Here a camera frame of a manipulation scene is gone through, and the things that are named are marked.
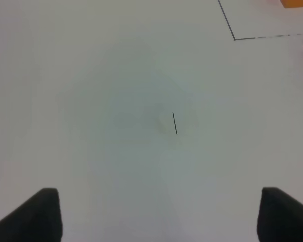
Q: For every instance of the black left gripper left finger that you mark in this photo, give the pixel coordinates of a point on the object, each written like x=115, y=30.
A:
x=37, y=219

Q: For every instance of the orange template block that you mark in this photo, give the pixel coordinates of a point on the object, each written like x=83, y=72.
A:
x=292, y=3

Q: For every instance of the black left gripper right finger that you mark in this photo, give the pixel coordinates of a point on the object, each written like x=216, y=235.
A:
x=280, y=216

